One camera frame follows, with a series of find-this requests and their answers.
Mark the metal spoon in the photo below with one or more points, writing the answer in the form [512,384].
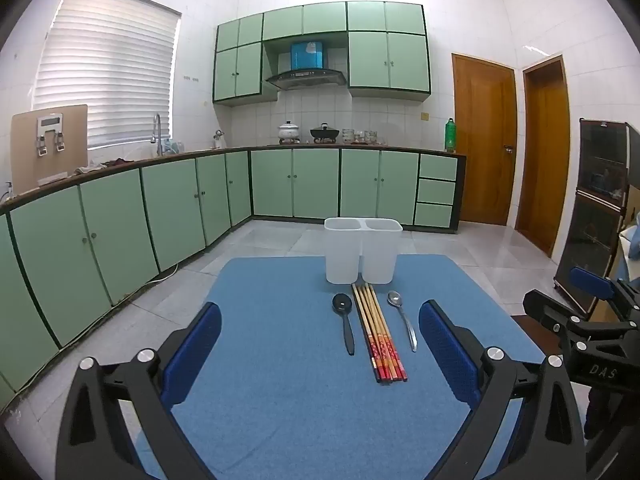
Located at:
[395,299]

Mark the plain wooden door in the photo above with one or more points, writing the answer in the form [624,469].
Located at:
[542,160]

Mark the glass jar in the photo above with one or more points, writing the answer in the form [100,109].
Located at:
[371,137]
[348,136]
[359,137]

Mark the bundle of chopsticks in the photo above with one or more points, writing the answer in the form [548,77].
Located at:
[375,330]

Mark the light blue cloth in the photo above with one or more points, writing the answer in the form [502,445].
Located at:
[635,240]

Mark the black plastic spoon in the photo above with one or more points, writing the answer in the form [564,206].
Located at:
[342,302]

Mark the blue hood chimney cover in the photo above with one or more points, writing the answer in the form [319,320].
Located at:
[307,55]

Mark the black wok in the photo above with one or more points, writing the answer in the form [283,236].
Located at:
[325,133]

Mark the dark cloth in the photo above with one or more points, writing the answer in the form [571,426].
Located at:
[107,165]

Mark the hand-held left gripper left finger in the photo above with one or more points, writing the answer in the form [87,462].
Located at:
[192,355]

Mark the green upper wall cabinets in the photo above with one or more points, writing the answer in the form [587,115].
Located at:
[387,60]

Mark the metal kitchen faucet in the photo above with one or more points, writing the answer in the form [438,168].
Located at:
[157,127]

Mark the white window blind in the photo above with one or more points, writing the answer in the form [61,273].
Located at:
[110,75]

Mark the black range hood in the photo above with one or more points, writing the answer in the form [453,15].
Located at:
[306,79]

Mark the white kettle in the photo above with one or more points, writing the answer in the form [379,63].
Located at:
[218,140]

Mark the white clamp bracket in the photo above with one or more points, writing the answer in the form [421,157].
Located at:
[50,132]

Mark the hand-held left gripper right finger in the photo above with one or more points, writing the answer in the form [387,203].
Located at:
[445,355]

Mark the white cooking pot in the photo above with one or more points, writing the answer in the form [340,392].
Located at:
[288,132]

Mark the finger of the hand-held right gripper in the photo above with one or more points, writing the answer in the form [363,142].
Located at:
[592,280]
[547,307]

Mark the wooden board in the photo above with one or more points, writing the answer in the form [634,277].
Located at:
[24,155]

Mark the small pump bottle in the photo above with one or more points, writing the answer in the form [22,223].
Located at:
[9,194]

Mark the green plastic bottle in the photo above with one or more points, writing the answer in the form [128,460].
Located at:
[450,137]

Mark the black glass-front cabinet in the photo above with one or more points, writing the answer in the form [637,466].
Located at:
[595,220]

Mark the blue table mat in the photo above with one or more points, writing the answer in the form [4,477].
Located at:
[280,360]

